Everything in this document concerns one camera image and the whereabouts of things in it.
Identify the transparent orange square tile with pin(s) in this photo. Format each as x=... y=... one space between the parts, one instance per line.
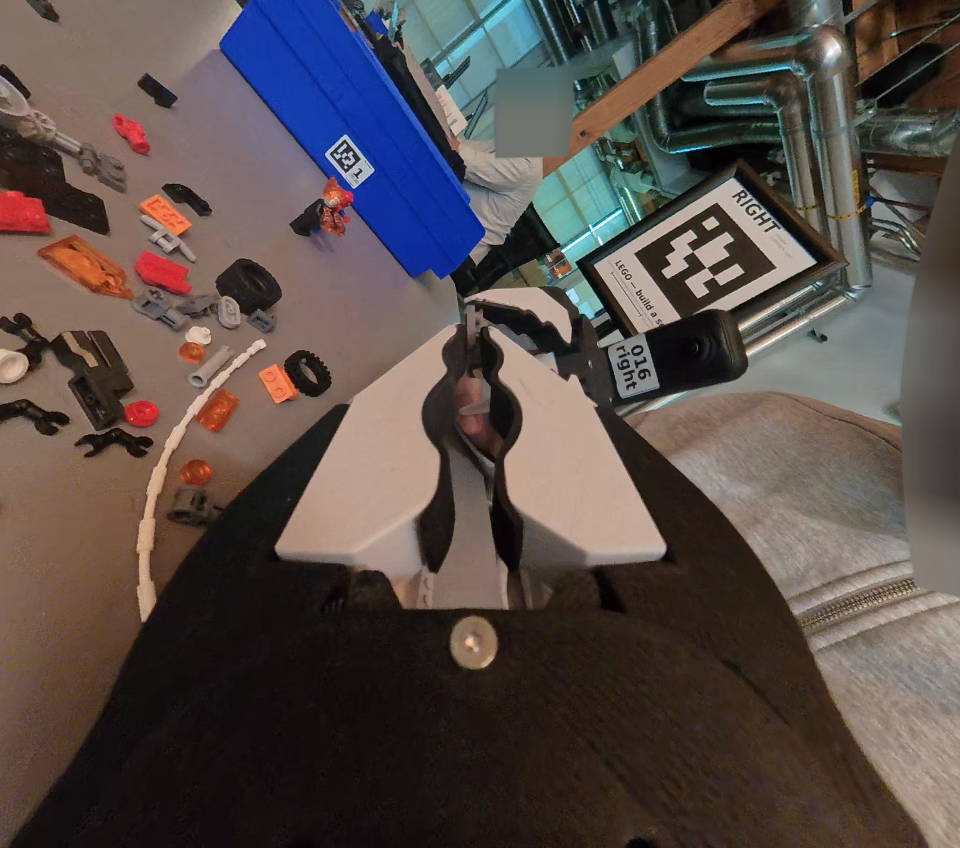
x=217 y=411

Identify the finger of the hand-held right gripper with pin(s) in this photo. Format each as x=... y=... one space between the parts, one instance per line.
x=541 y=348
x=525 y=299

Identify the small red lego piece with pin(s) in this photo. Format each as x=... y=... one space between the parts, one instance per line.
x=131 y=134

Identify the white round lego dish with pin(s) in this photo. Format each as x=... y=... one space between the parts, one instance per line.
x=11 y=366

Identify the small black lego tire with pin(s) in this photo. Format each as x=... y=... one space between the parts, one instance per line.
x=289 y=372

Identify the red round lego stud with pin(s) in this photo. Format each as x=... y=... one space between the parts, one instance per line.
x=142 y=414

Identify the grey technic lego connector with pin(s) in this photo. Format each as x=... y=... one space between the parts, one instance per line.
x=157 y=306

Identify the transparent orange lego flame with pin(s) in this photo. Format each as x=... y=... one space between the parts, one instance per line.
x=82 y=265

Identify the person's grey sweatshirt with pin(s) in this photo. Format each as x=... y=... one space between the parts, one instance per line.
x=825 y=525

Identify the dark grey lego hinge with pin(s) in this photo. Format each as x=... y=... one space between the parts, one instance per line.
x=201 y=305

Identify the red lego minifigure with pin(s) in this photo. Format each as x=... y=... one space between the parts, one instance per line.
x=335 y=207

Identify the grey lego tube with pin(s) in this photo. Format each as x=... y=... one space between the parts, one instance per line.
x=210 y=368

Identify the black lego claw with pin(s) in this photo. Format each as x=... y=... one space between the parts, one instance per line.
x=112 y=443
x=30 y=413
x=34 y=342

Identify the small black lego brick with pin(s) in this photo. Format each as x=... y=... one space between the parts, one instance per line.
x=156 y=89

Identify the light grey oval lego plate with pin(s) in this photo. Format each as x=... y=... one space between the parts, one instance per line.
x=230 y=312

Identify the dark grey technic connector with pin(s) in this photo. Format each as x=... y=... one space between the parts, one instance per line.
x=191 y=504

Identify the blue plastic bin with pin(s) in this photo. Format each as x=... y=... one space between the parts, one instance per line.
x=337 y=83

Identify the small grey lego brick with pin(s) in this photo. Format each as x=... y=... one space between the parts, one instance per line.
x=262 y=320

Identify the wooden ceiling beam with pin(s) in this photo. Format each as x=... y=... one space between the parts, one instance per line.
x=660 y=64

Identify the red lego slope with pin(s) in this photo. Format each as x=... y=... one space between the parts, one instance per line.
x=161 y=272

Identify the light grey lego clip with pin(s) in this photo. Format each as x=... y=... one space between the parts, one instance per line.
x=171 y=244

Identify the transparent orange round stud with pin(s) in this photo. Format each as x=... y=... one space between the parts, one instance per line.
x=192 y=353
x=196 y=473

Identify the black curved lego piece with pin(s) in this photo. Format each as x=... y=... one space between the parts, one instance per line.
x=184 y=195

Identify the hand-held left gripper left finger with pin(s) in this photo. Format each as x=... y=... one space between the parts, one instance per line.
x=360 y=488

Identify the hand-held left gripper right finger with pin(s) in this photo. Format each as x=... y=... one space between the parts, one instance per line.
x=577 y=488

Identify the black lego wedge plate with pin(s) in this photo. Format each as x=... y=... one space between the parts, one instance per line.
x=71 y=203

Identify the large black lego tire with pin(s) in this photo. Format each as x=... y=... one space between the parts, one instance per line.
x=262 y=297

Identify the white round lego stud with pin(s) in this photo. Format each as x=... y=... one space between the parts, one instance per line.
x=199 y=336

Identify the red lego wedge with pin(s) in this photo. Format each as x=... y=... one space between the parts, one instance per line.
x=22 y=214

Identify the orange lego bracket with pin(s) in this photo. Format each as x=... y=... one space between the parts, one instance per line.
x=277 y=383

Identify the orange lego plate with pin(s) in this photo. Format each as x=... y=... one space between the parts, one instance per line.
x=165 y=214

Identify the grey lego assembly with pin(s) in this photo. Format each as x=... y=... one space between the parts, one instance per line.
x=471 y=330

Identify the framed tag sign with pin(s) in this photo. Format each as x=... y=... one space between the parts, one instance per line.
x=705 y=248

